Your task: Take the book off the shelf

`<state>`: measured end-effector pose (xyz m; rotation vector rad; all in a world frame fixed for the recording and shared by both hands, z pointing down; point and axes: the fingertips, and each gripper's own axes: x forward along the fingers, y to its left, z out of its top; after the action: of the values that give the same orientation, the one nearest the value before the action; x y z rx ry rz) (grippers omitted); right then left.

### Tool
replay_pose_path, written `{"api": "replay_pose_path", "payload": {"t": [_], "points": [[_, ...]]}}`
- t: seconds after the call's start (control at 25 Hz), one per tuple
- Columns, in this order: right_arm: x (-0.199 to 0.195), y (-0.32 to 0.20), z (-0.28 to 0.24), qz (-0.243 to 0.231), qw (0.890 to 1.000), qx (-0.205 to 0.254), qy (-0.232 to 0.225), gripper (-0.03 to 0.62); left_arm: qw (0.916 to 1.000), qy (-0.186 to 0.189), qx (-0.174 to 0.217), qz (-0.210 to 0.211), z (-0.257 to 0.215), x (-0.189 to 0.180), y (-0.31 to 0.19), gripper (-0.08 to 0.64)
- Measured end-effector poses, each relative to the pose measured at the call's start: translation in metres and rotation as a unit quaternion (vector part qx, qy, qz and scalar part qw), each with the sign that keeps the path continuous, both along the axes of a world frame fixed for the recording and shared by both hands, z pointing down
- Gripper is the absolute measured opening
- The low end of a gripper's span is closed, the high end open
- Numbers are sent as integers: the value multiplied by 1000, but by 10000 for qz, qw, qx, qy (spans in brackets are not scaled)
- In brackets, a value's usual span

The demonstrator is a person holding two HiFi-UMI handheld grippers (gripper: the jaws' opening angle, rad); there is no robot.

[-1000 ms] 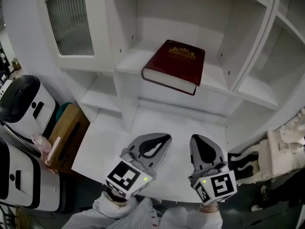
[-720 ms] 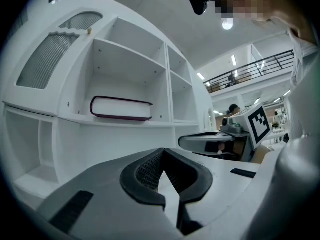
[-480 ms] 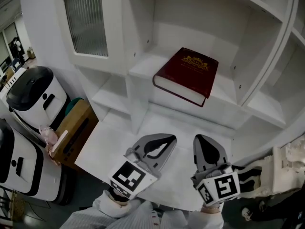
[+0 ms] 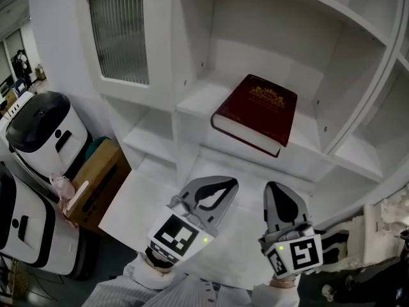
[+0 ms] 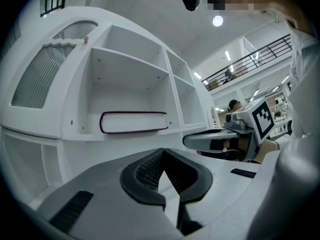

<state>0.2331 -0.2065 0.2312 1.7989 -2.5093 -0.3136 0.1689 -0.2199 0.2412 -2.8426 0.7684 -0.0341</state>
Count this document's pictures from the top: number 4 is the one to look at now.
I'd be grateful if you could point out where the dark green round object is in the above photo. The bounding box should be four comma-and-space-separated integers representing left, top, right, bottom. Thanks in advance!
84, 136, 111, 162

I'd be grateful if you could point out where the thin bracelet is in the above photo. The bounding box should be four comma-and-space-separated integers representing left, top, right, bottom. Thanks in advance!
271, 278, 297, 288

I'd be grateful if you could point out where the white black service robot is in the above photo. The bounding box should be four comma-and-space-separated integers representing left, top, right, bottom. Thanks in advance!
0, 161, 96, 281
5, 90, 93, 185

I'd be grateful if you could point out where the dark red hardcover book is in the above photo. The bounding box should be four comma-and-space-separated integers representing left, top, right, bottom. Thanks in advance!
210, 74, 298, 159

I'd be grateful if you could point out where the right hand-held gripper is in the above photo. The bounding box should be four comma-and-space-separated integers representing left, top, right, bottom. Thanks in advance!
258, 181, 324, 277

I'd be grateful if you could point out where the white glass cabinet door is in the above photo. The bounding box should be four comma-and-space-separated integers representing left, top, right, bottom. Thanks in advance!
75, 0, 180, 111

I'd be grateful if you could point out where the person's left forearm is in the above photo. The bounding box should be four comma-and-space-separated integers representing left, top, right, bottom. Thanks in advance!
123, 249, 181, 292

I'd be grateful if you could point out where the pink fabric bundle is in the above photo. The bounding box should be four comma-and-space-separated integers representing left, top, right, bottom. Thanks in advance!
49, 173, 77, 204

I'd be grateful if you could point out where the person's white striped shirt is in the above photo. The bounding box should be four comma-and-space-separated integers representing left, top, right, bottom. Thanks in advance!
81, 253, 301, 307

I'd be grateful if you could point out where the black wrist strap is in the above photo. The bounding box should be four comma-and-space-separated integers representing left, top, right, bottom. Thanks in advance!
145, 247, 176, 270

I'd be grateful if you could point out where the pink flat stick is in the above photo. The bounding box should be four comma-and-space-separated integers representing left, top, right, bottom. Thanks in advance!
65, 180, 89, 214

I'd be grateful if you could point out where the person's right forearm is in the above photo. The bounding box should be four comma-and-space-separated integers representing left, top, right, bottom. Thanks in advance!
252, 274, 302, 307

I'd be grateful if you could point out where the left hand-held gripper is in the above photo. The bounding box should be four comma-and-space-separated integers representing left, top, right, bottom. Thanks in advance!
146, 175, 239, 267

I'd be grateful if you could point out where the brown cardboard box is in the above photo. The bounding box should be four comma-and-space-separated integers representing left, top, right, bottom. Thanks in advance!
65, 138, 132, 236

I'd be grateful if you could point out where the white desk with shelf hutch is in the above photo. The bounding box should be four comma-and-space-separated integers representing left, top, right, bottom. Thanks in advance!
73, 0, 409, 292

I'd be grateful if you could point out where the white ornate dressing table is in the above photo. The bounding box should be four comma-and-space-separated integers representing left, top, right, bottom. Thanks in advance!
314, 187, 409, 273

